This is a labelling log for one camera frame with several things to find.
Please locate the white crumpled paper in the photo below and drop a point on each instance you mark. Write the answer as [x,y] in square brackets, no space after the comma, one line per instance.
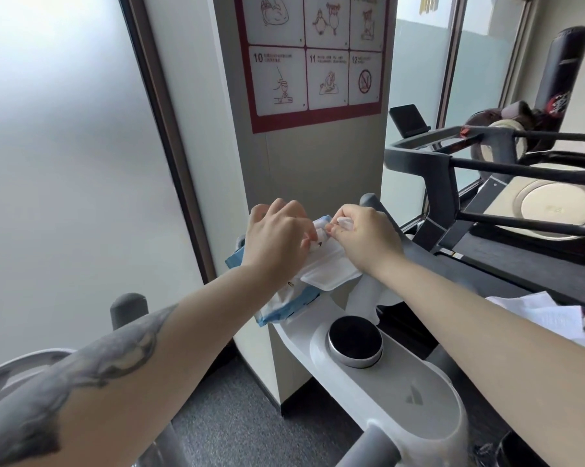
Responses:
[545,313]

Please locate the person's left hand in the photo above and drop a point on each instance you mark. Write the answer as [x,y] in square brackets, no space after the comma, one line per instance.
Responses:
[273,240]

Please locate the beige round exercise machine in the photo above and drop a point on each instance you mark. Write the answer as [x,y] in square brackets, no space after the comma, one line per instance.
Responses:
[555,204]

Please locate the brown boxing gloves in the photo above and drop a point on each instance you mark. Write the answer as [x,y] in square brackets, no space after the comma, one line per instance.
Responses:
[511,114]

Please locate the white wet wipe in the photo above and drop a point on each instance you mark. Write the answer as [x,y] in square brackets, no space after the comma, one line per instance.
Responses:
[343,222]

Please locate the person's left forearm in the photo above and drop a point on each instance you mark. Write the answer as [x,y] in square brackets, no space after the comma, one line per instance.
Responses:
[127,379]

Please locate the dark brown window frame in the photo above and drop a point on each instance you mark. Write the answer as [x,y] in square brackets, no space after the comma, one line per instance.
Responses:
[171,140]

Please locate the black punching bag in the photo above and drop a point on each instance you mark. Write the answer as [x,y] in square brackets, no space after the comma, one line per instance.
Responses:
[565,72]

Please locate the black treadmill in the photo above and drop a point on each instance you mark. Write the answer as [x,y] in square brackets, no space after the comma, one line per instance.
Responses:
[492,262]

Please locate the red white instruction poster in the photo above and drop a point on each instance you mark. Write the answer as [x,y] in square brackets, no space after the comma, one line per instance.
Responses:
[317,68]

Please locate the blue white wet wipe packet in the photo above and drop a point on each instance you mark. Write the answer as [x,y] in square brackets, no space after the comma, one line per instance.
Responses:
[285,303]

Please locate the white exercise machine console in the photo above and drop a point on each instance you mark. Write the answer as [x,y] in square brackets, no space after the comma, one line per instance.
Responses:
[394,389]

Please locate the black round knob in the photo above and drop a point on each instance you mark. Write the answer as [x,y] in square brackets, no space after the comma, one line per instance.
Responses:
[354,338]

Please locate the black treadmill screen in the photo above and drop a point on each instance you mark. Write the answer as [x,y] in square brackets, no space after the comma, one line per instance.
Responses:
[409,120]

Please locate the yellow hanging decoration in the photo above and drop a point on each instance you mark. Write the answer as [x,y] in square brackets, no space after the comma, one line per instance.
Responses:
[429,2]

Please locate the person's right forearm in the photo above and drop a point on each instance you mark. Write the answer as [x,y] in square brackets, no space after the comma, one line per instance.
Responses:
[492,350]

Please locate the person's right thumb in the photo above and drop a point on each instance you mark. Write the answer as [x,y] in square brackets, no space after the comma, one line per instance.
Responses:
[335,232]

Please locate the person's left thumb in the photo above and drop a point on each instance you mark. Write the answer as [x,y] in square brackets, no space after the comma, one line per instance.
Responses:
[312,239]

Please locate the person's right hand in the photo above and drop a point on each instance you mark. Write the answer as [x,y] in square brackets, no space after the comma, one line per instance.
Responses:
[370,243]

